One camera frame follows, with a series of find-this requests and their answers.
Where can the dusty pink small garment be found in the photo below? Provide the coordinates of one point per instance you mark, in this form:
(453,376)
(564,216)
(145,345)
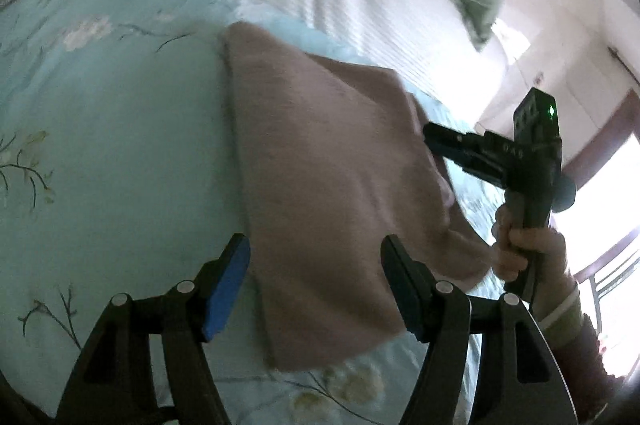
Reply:
(332,161)

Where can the person's right hand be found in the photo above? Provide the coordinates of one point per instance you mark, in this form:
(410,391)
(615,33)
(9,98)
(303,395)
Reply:
(516,248)

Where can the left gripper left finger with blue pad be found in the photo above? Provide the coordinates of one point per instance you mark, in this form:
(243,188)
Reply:
(144,362)

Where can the light blue floral bedsheet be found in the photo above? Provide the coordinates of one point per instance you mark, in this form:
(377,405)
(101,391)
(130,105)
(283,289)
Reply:
(117,164)

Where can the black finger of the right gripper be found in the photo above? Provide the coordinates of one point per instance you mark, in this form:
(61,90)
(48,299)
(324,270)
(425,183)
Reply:
(476,155)

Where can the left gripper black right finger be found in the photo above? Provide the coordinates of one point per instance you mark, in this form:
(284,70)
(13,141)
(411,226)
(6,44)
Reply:
(519,381)

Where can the right forearm dark sleeve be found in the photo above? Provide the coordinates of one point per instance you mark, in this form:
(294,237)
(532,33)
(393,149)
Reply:
(575,345)

